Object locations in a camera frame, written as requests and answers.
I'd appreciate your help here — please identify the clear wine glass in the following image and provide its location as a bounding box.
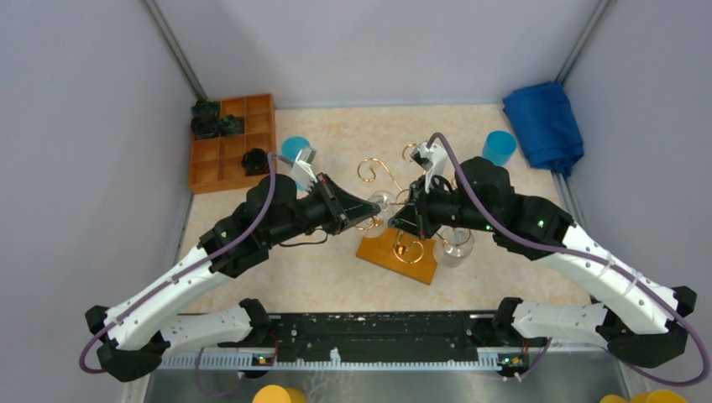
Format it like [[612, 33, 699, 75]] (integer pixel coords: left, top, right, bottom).
[[433, 226, 474, 268], [365, 191, 398, 238]]

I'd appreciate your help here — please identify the blue wine glass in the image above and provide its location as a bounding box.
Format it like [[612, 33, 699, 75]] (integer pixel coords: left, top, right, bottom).
[[281, 136, 311, 175], [481, 130, 517, 166]]

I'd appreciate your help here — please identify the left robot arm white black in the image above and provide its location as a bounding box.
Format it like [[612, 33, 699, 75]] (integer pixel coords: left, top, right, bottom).
[[85, 173, 380, 382]]

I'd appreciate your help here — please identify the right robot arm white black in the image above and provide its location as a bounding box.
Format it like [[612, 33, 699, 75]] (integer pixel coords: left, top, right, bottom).
[[389, 157, 696, 369]]

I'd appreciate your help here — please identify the orange wooden rack base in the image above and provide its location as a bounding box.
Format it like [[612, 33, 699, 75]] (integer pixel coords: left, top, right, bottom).
[[356, 228, 437, 285]]

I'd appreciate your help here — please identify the dark object in tray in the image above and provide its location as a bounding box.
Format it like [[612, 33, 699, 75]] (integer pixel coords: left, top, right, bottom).
[[241, 148, 270, 176], [190, 99, 245, 140]]

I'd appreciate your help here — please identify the orange compartment tray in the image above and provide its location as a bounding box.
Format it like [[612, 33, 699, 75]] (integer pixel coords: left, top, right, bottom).
[[189, 93, 277, 194]]

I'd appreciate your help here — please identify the blue folded cloth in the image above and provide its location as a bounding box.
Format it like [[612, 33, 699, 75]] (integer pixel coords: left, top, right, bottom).
[[503, 81, 584, 179]]

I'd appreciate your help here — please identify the yellow object bottom centre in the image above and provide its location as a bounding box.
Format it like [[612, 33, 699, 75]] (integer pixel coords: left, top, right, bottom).
[[252, 385, 307, 403]]

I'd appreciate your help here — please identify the yellow object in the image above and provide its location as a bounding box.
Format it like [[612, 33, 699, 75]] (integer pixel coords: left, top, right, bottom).
[[252, 385, 307, 403], [599, 390, 688, 403]]

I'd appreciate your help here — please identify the yellow object bottom right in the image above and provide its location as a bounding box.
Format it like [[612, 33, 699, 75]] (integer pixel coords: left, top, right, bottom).
[[599, 390, 688, 403]]

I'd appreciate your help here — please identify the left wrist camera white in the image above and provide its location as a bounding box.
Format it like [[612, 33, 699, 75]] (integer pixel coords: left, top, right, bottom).
[[291, 146, 317, 191]]

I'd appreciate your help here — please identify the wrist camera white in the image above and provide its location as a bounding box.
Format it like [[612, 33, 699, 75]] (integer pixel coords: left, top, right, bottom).
[[410, 141, 449, 193], [291, 146, 317, 191]]

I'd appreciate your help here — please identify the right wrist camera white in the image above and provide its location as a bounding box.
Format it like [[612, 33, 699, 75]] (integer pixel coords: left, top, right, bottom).
[[410, 141, 449, 193]]

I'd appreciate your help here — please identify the gold wire glass rack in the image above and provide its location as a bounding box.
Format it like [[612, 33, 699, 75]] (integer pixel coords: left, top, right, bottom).
[[357, 143, 474, 266]]

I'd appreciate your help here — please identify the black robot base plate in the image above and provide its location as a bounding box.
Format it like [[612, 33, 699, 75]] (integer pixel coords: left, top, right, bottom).
[[217, 310, 549, 365]]

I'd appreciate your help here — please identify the aluminium frame rail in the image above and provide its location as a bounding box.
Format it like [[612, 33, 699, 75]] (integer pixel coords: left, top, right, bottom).
[[120, 342, 650, 402]]

